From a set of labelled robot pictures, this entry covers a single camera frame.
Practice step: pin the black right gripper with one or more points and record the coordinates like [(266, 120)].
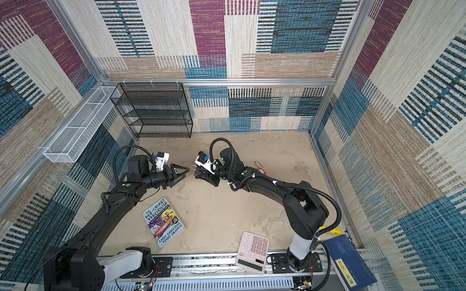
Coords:
[(209, 177)]

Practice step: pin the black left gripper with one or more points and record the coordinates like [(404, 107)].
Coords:
[(168, 174)]

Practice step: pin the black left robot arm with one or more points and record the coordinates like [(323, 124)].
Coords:
[(75, 266)]

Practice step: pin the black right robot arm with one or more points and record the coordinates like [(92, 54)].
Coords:
[(303, 204)]

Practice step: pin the purple treehouse book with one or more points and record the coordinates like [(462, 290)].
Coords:
[(163, 222)]

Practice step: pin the red padlock on right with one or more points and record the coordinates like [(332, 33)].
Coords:
[(259, 167)]

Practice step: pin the pink calculator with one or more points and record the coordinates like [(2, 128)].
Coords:
[(252, 252)]

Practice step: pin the small yellow object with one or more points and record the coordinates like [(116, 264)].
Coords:
[(335, 231)]

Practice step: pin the blue box with yellow label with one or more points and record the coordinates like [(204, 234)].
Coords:
[(350, 265)]

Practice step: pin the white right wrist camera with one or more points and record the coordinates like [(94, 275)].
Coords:
[(203, 160)]

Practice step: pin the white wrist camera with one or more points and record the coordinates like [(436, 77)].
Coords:
[(203, 160), (161, 158)]

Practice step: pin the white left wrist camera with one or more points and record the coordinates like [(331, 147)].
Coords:
[(161, 158)]

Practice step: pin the black wire shelf rack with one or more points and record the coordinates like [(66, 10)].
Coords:
[(154, 110)]

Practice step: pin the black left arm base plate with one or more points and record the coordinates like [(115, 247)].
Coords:
[(162, 268)]

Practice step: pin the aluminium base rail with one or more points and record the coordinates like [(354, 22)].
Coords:
[(218, 272)]

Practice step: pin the white wire mesh basket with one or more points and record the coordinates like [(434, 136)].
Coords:
[(71, 142)]

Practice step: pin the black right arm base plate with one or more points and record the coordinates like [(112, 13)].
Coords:
[(280, 264)]

